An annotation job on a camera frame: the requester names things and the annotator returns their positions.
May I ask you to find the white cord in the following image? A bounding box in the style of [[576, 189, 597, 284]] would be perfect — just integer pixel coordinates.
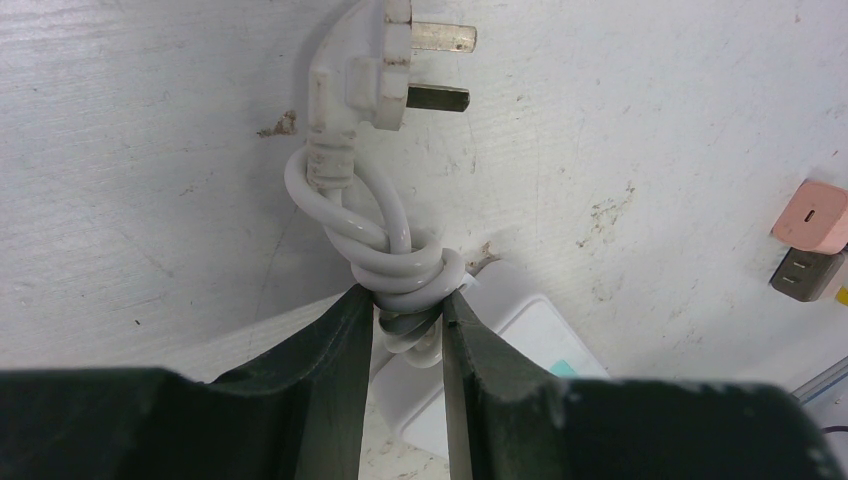
[[284, 0, 478, 370]]

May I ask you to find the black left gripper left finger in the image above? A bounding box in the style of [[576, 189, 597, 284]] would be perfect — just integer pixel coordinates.
[[1, 286, 373, 479]]

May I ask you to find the salmon cube plug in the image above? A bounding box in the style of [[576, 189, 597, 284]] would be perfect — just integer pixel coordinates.
[[771, 181, 847, 255]]

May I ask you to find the white long power strip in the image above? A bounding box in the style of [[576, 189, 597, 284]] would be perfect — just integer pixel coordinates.
[[372, 260, 609, 458]]

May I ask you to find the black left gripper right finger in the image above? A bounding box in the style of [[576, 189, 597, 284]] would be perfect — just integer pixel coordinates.
[[442, 293, 845, 479]]

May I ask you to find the black power adapter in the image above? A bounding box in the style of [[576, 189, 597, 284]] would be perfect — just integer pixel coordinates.
[[769, 248, 847, 302]]

